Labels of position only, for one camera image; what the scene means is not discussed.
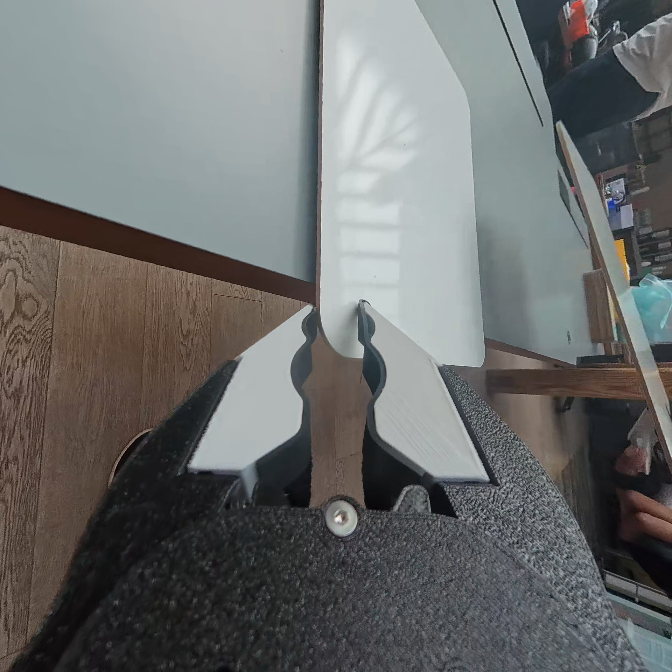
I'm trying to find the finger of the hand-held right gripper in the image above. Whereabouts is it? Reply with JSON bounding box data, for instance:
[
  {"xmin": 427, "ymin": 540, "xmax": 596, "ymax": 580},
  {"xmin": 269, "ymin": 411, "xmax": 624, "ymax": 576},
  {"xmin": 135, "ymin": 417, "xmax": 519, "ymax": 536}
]
[{"xmin": 627, "ymin": 407, "xmax": 659, "ymax": 473}]

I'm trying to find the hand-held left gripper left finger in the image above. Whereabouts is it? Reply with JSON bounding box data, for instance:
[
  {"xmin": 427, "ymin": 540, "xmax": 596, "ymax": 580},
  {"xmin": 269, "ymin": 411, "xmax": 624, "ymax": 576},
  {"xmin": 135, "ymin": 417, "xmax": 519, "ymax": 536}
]
[{"xmin": 188, "ymin": 306, "xmax": 320, "ymax": 497}]

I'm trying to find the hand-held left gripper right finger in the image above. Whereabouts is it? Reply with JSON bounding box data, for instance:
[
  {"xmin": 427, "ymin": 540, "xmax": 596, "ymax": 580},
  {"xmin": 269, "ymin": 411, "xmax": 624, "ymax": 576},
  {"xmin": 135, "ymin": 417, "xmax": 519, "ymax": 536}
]
[{"xmin": 357, "ymin": 299, "xmax": 490, "ymax": 486}]

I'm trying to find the white rounded board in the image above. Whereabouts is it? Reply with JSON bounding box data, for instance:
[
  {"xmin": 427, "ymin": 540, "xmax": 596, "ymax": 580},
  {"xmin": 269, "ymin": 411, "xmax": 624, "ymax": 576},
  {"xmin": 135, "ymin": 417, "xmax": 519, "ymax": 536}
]
[
  {"xmin": 555, "ymin": 121, "xmax": 672, "ymax": 463},
  {"xmin": 314, "ymin": 0, "xmax": 486, "ymax": 368}
]

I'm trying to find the person's right hand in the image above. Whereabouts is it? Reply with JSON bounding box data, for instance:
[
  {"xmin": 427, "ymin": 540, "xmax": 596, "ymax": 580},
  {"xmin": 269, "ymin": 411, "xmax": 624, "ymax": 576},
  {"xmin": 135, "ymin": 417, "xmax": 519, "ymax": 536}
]
[{"xmin": 614, "ymin": 446, "xmax": 672, "ymax": 544}]

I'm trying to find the teal plastic bag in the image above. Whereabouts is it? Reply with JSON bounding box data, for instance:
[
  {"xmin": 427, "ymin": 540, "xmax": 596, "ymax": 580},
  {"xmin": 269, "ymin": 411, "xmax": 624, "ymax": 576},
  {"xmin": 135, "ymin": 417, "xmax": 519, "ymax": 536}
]
[{"xmin": 630, "ymin": 273, "xmax": 672, "ymax": 344}]

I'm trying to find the round floor outlet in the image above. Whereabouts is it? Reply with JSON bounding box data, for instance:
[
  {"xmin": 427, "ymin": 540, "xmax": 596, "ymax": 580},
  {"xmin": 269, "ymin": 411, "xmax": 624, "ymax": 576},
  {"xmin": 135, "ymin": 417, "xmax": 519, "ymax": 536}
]
[{"xmin": 107, "ymin": 428, "xmax": 155, "ymax": 486}]

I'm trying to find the orange bin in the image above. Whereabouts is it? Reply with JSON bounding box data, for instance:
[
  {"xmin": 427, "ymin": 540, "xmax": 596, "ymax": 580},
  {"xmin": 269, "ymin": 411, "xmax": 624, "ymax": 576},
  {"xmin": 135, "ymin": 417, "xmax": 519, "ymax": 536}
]
[{"xmin": 558, "ymin": 0, "xmax": 600, "ymax": 39}]

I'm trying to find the desk cable flap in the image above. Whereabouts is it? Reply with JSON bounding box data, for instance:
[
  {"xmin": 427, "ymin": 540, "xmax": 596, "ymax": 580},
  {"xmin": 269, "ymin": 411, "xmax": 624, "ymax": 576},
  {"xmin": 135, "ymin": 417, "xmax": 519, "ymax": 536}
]
[{"xmin": 558, "ymin": 168, "xmax": 590, "ymax": 249}]

